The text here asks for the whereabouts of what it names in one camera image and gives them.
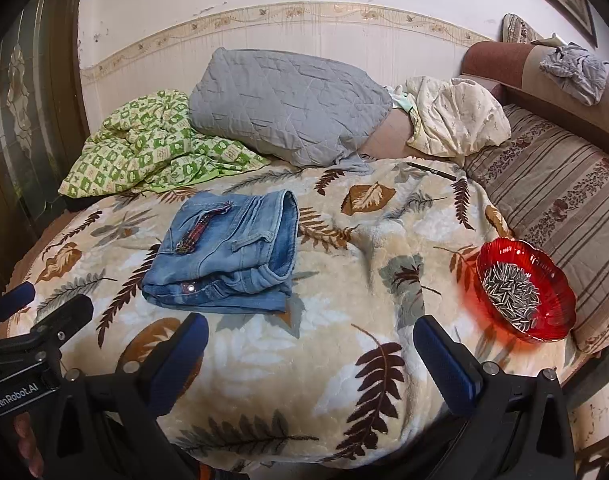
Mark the green checked quilt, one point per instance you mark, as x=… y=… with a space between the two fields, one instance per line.
x=149 y=155

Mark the crumpled grey cloth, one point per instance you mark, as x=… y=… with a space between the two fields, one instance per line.
x=574 y=72

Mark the leaf-printed plush blanket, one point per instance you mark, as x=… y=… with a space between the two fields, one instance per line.
x=334 y=310

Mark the brown bolster cushion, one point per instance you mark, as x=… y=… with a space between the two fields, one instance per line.
x=499 y=60

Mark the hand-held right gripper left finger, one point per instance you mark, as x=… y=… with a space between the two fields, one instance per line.
x=184 y=350

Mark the person's left hand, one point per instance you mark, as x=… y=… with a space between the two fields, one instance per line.
x=27 y=445

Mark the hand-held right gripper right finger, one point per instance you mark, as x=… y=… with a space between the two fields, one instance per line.
x=442 y=355

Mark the red glass bowl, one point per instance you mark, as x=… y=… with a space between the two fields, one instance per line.
x=559 y=300

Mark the blue denim pants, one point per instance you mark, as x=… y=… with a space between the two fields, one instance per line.
x=234 y=245

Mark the dark pen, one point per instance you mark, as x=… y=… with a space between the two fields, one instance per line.
x=434 y=171

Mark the cream crumpled cloth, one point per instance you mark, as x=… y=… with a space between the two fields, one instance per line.
x=459 y=115

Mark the striped floral sofa cushion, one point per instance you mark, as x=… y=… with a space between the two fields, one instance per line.
x=559 y=195

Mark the pale teal cloth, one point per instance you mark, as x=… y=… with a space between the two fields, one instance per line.
x=404 y=102

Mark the pile of sunflower seeds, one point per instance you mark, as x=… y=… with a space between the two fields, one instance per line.
x=512 y=295

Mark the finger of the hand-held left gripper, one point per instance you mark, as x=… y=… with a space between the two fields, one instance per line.
x=64 y=316
x=14 y=300

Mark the grey quilted pillow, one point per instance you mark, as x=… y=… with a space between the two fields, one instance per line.
x=284 y=105

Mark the dark wooden glass-panel door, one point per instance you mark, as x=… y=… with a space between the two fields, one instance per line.
x=29 y=110

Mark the small striped pillow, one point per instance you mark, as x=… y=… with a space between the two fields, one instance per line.
x=517 y=27

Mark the dark framed wall picture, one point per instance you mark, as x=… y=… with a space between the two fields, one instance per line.
x=579 y=5

